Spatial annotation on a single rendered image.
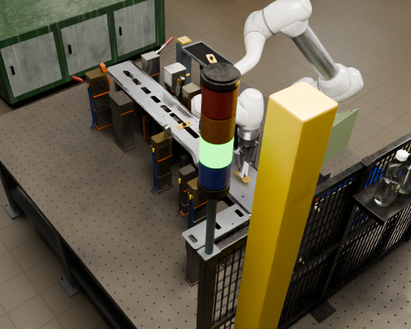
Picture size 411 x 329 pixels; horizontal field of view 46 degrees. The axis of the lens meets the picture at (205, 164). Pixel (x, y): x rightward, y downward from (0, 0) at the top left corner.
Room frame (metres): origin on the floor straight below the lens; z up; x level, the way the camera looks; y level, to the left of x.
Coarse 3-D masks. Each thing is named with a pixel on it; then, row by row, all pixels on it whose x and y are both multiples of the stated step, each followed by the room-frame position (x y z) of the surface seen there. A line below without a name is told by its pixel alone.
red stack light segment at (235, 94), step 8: (208, 88) 0.71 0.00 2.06; (208, 96) 0.71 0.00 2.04; (216, 96) 0.70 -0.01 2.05; (224, 96) 0.70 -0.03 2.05; (232, 96) 0.71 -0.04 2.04; (208, 104) 0.71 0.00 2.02; (216, 104) 0.70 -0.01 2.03; (224, 104) 0.70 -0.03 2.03; (232, 104) 0.71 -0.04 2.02; (208, 112) 0.71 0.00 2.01; (216, 112) 0.70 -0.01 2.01; (224, 112) 0.70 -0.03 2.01; (232, 112) 0.71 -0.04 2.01
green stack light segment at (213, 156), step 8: (200, 136) 0.73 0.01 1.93; (200, 144) 0.72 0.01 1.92; (208, 144) 0.71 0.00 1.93; (224, 144) 0.71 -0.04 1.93; (232, 144) 0.73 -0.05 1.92; (200, 152) 0.72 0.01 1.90; (208, 152) 0.71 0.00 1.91; (216, 152) 0.70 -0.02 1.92; (224, 152) 0.71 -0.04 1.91; (200, 160) 0.72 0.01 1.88; (208, 160) 0.71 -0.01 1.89; (216, 160) 0.70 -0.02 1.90; (224, 160) 0.71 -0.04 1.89
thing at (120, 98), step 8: (112, 96) 2.11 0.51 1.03; (120, 96) 2.12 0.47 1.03; (112, 104) 2.10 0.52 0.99; (120, 104) 2.04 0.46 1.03; (128, 104) 2.06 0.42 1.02; (112, 112) 2.12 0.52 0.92; (120, 112) 2.03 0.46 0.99; (128, 112) 2.06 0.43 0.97; (120, 120) 2.05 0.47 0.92; (128, 120) 2.06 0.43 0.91; (120, 128) 2.06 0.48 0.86; (128, 128) 2.06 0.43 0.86; (120, 136) 2.06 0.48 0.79; (128, 136) 2.06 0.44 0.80; (120, 144) 2.07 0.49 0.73; (128, 144) 2.05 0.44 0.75
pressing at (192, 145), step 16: (128, 64) 2.49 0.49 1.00; (128, 80) 2.31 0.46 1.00; (144, 80) 2.32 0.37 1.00; (144, 96) 2.17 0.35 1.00; (160, 96) 2.18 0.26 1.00; (160, 112) 2.03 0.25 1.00; (176, 112) 2.04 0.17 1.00; (176, 128) 1.91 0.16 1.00; (192, 128) 1.91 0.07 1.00; (192, 144) 1.79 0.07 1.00; (256, 176) 1.59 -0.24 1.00; (240, 192) 1.48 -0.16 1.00
